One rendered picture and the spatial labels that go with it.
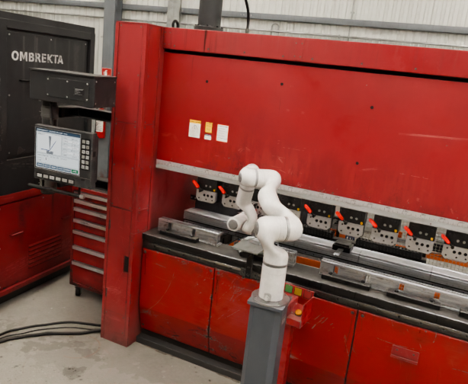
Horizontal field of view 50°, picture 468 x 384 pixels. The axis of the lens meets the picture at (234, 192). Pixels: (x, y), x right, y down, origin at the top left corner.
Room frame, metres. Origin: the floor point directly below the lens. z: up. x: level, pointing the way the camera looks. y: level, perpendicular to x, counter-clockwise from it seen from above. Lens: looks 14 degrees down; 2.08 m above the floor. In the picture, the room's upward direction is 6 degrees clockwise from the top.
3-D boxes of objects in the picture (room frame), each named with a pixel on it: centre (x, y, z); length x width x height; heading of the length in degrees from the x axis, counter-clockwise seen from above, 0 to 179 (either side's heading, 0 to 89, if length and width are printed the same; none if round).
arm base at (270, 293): (2.29, -0.24, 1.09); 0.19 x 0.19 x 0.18
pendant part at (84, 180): (3.18, 1.10, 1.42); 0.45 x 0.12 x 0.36; 71
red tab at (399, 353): (2.62, -1.09, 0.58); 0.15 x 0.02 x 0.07; 66
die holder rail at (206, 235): (3.41, 0.28, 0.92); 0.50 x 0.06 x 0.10; 66
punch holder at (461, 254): (2.71, -1.29, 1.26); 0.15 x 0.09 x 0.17; 66
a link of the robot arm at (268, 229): (2.28, -0.21, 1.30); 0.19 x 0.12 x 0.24; 107
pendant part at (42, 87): (3.28, 1.11, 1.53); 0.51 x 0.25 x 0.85; 71
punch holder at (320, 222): (3.03, -0.56, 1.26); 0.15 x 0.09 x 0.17; 66
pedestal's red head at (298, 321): (2.77, -0.42, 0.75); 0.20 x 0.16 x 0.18; 61
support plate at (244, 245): (3.05, -0.16, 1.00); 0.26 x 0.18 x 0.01; 156
